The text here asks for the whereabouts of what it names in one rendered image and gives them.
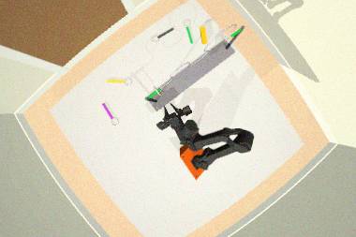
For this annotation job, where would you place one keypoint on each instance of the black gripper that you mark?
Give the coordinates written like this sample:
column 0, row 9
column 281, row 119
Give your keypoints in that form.
column 181, row 112

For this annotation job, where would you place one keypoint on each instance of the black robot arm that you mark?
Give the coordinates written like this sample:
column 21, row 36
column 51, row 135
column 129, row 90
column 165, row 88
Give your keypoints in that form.
column 189, row 134

